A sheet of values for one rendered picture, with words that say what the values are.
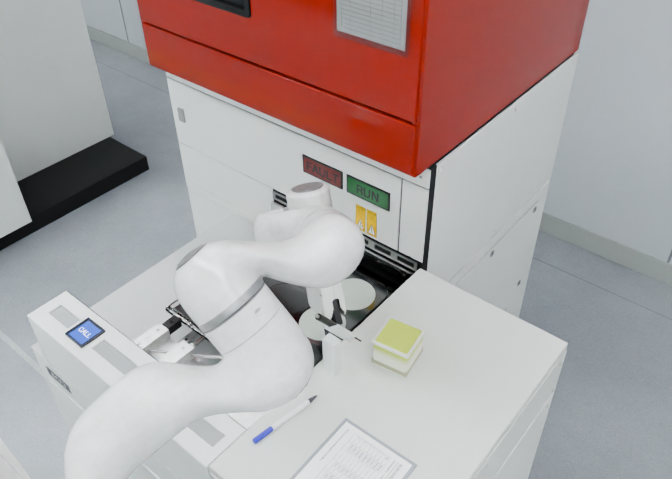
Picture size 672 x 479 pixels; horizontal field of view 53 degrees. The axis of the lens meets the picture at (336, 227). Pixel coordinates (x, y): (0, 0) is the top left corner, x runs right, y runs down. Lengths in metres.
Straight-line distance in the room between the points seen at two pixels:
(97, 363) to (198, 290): 0.58
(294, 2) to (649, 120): 1.77
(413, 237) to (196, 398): 0.74
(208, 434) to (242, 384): 0.39
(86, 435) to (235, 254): 0.28
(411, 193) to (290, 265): 0.58
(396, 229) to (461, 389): 0.39
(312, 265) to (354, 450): 0.42
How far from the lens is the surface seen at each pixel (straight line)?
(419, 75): 1.19
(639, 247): 3.08
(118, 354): 1.39
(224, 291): 0.83
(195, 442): 1.22
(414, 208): 1.40
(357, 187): 1.48
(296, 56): 1.37
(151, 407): 0.85
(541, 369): 1.33
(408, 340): 1.24
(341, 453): 1.17
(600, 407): 2.58
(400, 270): 1.51
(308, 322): 1.45
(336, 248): 0.88
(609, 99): 2.82
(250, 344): 0.84
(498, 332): 1.37
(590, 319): 2.86
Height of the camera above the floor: 1.96
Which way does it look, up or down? 39 degrees down
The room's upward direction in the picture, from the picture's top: 1 degrees counter-clockwise
